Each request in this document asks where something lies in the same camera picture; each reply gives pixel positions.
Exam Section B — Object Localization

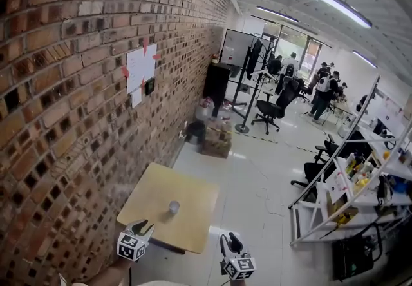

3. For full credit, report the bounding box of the white paper sign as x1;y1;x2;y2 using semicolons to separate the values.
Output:
326;170;350;204

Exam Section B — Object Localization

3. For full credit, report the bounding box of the black cabinet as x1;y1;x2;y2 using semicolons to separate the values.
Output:
203;62;236;110

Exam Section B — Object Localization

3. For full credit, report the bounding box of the black waste bin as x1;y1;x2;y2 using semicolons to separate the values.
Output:
187;120;207;146

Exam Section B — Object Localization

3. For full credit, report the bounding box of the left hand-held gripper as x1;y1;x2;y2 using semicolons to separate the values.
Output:
116;219;156;262

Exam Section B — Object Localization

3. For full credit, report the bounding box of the black office chair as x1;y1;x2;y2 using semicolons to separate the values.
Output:
250;78;300;135
290;135;371;195

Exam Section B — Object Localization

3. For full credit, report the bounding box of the white paper sheet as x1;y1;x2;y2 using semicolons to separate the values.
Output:
126;43;158;95

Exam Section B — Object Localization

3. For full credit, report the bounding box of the black floor stand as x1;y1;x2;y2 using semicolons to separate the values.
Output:
234;38;274;134

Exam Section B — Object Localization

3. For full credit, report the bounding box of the person's left forearm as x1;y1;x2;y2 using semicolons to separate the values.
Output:
82;257;133;286

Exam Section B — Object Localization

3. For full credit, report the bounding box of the white metal shelf rack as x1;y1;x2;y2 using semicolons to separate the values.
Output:
288;73;412;247

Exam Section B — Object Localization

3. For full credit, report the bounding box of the whiteboard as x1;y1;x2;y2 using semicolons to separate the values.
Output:
221;28;274;68

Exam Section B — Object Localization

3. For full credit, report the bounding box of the clear water jug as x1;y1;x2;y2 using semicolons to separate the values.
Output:
218;100;234;123

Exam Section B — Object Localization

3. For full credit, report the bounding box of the cardboard box with striped tape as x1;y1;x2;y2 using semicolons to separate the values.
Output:
201;120;233;159

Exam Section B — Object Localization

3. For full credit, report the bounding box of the black display screen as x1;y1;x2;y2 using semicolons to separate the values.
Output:
247;38;263;79

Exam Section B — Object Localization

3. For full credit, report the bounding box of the water jug with red cap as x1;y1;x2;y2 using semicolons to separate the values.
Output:
195;97;216;123

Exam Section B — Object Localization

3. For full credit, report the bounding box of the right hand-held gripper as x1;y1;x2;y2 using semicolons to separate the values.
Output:
220;231;258;280

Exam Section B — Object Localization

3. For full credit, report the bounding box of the person's white shirt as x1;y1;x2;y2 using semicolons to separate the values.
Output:
57;273;226;286

